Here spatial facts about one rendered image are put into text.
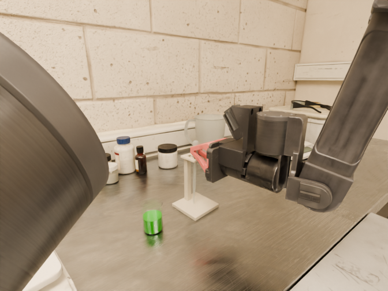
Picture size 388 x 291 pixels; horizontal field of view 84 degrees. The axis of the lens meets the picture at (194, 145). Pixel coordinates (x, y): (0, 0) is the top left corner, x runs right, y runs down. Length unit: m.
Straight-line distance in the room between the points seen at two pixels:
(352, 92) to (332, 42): 1.22
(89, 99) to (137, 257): 0.55
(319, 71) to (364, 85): 1.17
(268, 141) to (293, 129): 0.04
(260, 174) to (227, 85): 0.79
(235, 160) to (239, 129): 0.05
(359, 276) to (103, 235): 0.45
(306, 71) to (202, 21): 0.75
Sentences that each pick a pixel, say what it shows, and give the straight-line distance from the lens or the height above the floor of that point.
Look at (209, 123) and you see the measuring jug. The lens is 0.81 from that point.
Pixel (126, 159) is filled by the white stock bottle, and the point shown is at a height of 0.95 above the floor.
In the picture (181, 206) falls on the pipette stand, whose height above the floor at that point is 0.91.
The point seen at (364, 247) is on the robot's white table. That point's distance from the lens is 0.54.
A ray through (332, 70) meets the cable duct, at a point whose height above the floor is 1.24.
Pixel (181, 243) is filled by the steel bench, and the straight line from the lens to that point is 0.45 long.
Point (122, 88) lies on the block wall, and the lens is 0.84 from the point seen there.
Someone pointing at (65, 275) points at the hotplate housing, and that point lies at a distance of 0.35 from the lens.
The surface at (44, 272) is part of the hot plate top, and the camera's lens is 0.33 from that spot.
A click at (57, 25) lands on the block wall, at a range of 0.81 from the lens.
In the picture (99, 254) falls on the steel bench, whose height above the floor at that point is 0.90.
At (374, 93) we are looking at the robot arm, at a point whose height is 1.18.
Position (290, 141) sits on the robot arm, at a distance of 0.34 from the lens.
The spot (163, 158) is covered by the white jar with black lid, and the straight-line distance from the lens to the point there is 0.73.
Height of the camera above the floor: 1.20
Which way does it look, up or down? 17 degrees down
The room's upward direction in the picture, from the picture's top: straight up
